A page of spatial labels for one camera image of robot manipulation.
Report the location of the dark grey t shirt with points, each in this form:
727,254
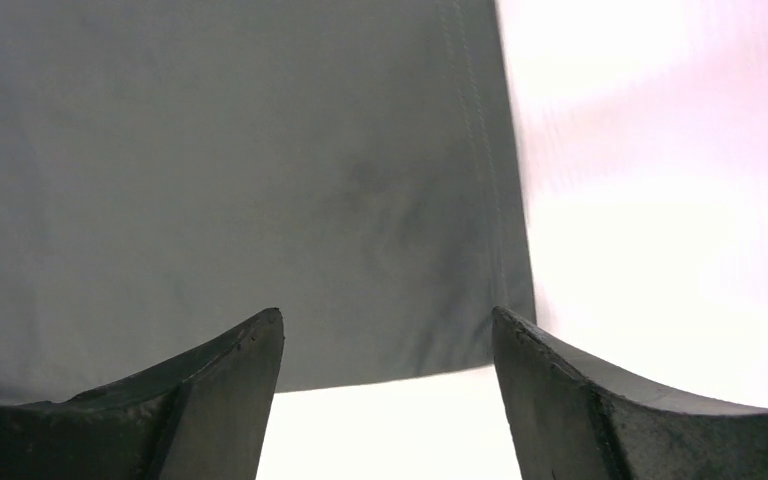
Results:
170,168

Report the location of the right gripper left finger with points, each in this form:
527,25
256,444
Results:
199,415

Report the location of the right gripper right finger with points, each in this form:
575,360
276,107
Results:
573,415

